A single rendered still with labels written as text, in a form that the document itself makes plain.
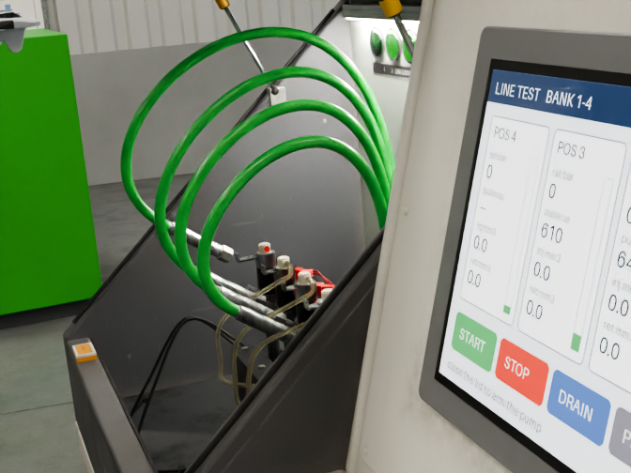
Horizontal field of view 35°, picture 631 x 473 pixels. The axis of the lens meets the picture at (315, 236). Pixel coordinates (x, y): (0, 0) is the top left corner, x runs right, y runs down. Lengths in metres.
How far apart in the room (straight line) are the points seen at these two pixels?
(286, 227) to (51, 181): 3.00
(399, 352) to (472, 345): 0.14
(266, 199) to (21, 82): 2.97
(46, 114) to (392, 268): 3.68
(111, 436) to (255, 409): 0.31
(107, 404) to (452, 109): 0.70
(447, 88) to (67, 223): 3.83
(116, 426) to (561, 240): 0.75
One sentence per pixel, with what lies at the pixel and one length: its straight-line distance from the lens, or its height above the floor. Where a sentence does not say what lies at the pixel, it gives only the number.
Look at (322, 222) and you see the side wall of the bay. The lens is 1.74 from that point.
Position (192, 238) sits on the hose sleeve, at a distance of 1.34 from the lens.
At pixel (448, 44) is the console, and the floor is 1.43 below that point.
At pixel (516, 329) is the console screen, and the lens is 0.81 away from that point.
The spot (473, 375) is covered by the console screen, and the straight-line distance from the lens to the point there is 0.86.
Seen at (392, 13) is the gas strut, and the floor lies 1.45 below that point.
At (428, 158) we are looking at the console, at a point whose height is 1.32.
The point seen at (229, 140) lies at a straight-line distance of 1.16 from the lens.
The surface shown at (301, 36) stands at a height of 1.42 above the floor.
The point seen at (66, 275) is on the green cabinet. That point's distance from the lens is 4.75.
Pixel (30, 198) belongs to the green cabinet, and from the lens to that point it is 4.65.
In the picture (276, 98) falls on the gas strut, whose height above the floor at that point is 1.30.
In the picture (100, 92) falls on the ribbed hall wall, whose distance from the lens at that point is 7.79.
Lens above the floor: 1.51
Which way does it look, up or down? 15 degrees down
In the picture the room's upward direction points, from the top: 5 degrees counter-clockwise
